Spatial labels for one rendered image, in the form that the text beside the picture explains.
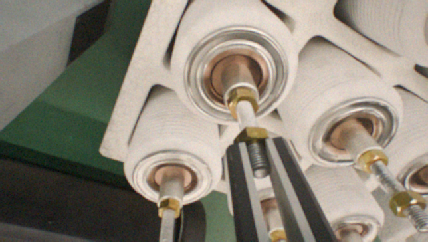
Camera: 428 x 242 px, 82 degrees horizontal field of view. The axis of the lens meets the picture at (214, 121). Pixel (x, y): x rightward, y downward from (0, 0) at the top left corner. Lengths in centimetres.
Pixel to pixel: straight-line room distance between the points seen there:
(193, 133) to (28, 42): 14
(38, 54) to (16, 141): 44
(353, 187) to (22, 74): 36
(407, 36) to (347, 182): 20
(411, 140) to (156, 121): 25
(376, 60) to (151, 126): 24
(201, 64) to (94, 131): 42
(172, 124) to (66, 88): 33
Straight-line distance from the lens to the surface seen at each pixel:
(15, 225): 53
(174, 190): 23
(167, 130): 23
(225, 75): 17
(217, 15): 17
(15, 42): 21
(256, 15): 17
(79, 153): 62
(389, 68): 32
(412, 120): 33
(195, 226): 57
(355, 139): 23
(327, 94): 22
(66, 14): 27
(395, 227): 61
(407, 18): 22
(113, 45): 46
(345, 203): 34
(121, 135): 31
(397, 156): 31
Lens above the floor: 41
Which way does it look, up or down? 54 degrees down
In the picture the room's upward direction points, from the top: 175 degrees clockwise
